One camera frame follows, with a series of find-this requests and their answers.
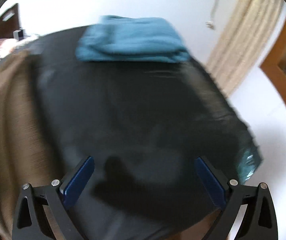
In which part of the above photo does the brown fleece garment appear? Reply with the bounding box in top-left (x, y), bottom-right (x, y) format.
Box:
top-left (0, 50), bottom-right (60, 239)

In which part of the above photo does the black plastic sheet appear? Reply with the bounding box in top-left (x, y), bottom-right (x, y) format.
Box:
top-left (14, 27), bottom-right (262, 239)

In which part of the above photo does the white tablet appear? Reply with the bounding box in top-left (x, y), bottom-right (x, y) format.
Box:
top-left (13, 29), bottom-right (24, 41)

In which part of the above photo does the dark wooden headboard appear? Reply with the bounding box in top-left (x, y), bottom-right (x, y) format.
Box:
top-left (0, 3), bottom-right (20, 38)

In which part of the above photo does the beige curtain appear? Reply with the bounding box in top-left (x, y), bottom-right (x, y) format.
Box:
top-left (206, 0), bottom-right (284, 96)

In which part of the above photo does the blue folded garment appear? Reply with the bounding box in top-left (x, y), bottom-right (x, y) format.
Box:
top-left (75, 15), bottom-right (190, 63)

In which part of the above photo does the white power cable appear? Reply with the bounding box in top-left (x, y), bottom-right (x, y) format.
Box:
top-left (205, 0), bottom-right (225, 30)

